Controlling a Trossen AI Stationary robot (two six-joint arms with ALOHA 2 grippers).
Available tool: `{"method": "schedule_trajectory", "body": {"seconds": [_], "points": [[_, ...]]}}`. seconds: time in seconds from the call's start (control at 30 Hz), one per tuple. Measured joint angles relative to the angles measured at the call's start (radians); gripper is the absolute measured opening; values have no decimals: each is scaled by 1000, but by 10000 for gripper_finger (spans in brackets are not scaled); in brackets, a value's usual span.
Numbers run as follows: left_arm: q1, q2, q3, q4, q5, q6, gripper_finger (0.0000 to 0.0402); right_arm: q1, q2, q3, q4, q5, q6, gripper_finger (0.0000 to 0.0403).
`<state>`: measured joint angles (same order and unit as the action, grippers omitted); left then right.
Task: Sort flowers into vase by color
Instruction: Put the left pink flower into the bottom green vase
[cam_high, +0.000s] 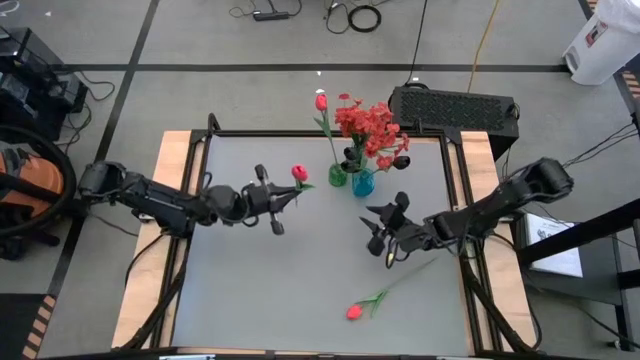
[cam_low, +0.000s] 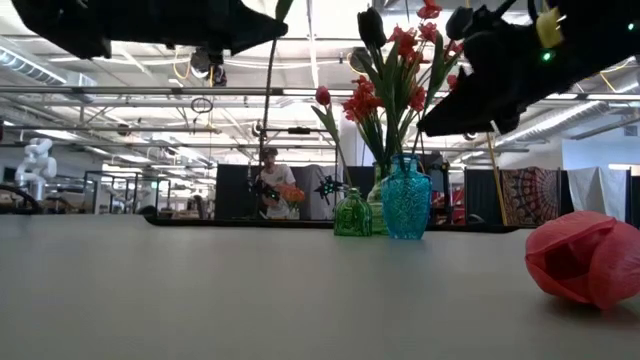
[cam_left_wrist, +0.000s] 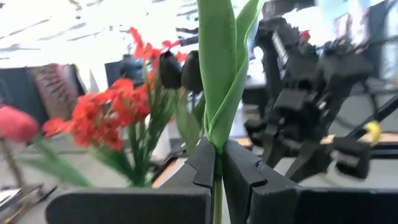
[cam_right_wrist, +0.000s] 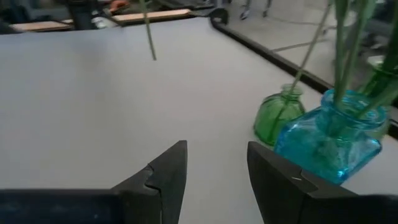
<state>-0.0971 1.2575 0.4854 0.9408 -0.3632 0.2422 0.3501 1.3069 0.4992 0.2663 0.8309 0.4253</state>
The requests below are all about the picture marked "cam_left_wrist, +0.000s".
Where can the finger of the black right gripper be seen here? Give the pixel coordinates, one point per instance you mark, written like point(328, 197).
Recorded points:
point(275, 152)
point(308, 165)

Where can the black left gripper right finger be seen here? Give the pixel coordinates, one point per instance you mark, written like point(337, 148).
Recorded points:
point(311, 205)

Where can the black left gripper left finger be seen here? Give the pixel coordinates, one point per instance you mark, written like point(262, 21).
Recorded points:
point(140, 205)

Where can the red artificial tulip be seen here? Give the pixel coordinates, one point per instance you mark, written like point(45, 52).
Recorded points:
point(217, 77)
point(15, 124)

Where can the red blossom flower bunch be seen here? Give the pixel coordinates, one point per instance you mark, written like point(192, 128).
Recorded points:
point(130, 99)
point(90, 124)
point(144, 51)

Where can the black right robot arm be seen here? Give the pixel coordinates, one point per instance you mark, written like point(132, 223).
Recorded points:
point(342, 68)

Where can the yellow tape tag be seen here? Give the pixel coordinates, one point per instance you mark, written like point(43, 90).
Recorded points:
point(373, 132)

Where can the patterned tapestry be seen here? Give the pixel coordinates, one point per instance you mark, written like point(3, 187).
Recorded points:
point(53, 90)

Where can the black partition panel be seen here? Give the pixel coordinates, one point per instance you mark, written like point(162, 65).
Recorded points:
point(15, 87)

